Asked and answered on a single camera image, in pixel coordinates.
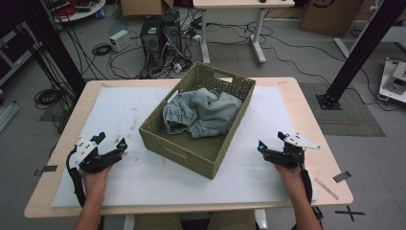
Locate grey floor mat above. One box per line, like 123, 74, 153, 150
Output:
298, 81, 387, 138

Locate light wooden table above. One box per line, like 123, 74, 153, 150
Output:
23, 76, 354, 230

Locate black tape cross mark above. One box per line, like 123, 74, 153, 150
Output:
334, 204, 367, 222

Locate white-legged wooden desk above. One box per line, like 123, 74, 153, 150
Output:
192, 0, 296, 66

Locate white power supply box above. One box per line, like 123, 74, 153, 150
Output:
108, 29, 132, 53

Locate thin wooden stick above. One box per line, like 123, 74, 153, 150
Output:
314, 177, 340, 201

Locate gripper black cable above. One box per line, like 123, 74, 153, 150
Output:
300, 159, 325, 221
65, 145, 87, 208

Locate tangle of floor cables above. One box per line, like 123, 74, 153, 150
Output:
108, 9, 205, 80

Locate green woven basket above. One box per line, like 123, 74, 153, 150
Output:
138, 61, 257, 180

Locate white round table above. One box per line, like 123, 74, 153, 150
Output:
47, 0, 107, 24

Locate person's right hand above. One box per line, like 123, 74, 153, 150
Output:
274, 164, 305, 186

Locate white foam mat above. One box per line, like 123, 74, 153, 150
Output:
51, 85, 319, 209

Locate white machine base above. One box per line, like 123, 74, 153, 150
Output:
377, 57, 406, 104

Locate cardboard box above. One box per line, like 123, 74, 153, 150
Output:
120, 0, 175, 17
300, 0, 368, 37

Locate black metal stand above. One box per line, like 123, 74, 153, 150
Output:
315, 0, 406, 111
18, 0, 87, 94

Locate black computer tower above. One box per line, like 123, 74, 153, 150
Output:
139, 13, 164, 70
162, 11, 183, 56

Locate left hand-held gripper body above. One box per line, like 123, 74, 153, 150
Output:
68, 136, 113, 175

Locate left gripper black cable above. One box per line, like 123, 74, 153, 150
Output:
65, 145, 87, 208

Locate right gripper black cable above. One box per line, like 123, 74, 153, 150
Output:
300, 159, 325, 221

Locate black cable coil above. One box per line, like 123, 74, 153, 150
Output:
91, 42, 113, 57
33, 87, 66, 110

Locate grey metal rails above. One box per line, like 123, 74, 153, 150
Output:
0, 104, 20, 133

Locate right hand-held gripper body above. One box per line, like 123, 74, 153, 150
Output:
271, 132, 322, 171

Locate light blue denim skirt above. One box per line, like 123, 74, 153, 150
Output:
162, 87, 243, 139

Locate grey metal rack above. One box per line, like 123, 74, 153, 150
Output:
0, 22, 41, 87

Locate person's khaki trousers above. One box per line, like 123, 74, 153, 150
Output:
133, 210, 257, 230

